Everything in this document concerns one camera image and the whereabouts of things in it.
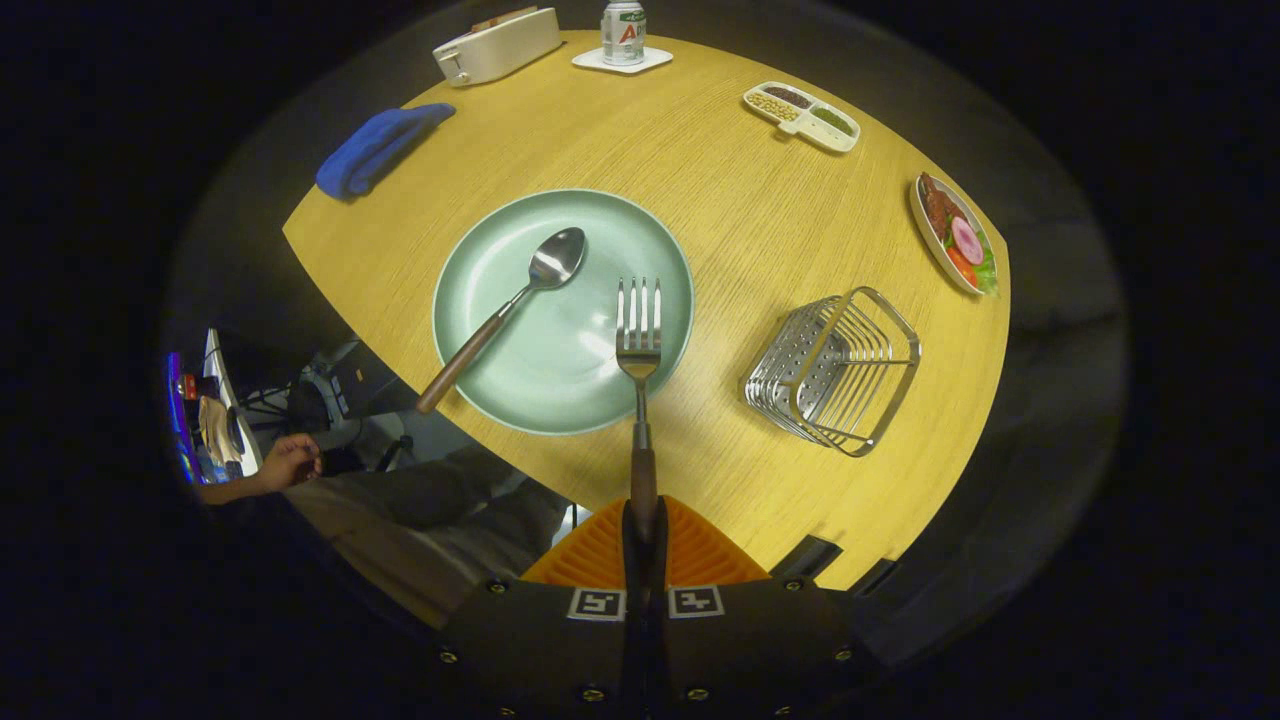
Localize clear plastic water bottle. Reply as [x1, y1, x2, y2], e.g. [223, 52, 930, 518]
[601, 0, 647, 67]

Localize white square coaster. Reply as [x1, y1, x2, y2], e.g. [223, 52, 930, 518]
[572, 46, 674, 75]

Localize metal wire basket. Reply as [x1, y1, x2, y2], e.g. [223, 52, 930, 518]
[740, 287, 922, 458]

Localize wooden handled metal fork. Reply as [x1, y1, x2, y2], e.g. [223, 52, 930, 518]
[615, 277, 663, 541]

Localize white divided dish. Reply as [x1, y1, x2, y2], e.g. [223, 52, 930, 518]
[742, 81, 861, 154]

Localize blue folded towel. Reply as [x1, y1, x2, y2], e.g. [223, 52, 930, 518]
[316, 103, 457, 201]

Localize white food plate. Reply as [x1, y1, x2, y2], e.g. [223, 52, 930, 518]
[909, 172, 1001, 297]

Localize white toaster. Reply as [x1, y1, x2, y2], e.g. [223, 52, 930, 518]
[432, 6, 563, 87]

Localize pale green plate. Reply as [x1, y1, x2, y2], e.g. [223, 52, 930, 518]
[432, 188, 695, 436]

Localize wooden handled metal spoon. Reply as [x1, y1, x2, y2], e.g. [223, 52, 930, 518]
[416, 227, 587, 415]

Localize brown sausage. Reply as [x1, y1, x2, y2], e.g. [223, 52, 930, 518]
[920, 172, 961, 241]

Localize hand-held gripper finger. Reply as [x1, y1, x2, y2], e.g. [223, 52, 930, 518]
[645, 497, 886, 720]
[432, 497, 646, 720]

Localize black backdrop cloth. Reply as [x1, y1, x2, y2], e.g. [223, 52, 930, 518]
[165, 0, 1131, 651]

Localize person's grey trousers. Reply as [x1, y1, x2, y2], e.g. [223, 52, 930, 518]
[285, 445, 571, 631]

